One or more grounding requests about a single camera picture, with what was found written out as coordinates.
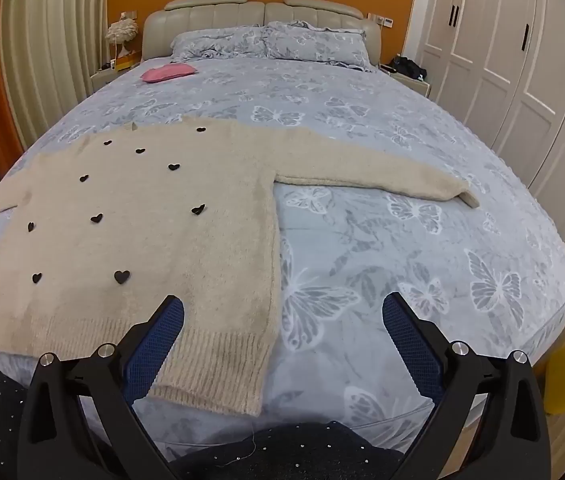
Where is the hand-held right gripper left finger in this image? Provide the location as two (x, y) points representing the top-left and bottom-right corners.
(16, 294), (186, 480)

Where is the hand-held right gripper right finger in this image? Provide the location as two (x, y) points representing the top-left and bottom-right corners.
(383, 291), (552, 480)

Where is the beige sweater with black hearts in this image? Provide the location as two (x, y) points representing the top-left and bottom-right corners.
(0, 116), (481, 417)

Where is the grey butterfly print duvet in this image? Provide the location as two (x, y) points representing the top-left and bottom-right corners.
(0, 55), (565, 456)

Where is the person's black sparkly clothing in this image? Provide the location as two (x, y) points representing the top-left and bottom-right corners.
(0, 367), (406, 480)

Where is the white nightstand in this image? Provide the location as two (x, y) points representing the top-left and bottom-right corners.
(90, 62), (143, 92)
(393, 71), (431, 99)

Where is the cream curtain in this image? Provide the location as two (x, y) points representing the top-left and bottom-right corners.
(0, 0), (110, 150)

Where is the pink folded cloth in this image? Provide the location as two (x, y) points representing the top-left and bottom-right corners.
(141, 63), (197, 83)

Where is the black bag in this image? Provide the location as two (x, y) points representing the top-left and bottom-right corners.
(381, 55), (428, 81)

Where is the white panelled wardrobe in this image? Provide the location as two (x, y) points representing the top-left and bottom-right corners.
(405, 0), (565, 248)

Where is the butterfly print pillow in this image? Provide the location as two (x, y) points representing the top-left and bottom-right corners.
(262, 21), (378, 73)
(170, 27), (268, 61)

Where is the white feather lamp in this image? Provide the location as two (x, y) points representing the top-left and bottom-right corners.
(105, 17), (139, 58)

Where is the beige padded bed headboard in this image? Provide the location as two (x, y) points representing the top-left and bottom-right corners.
(141, 0), (382, 68)

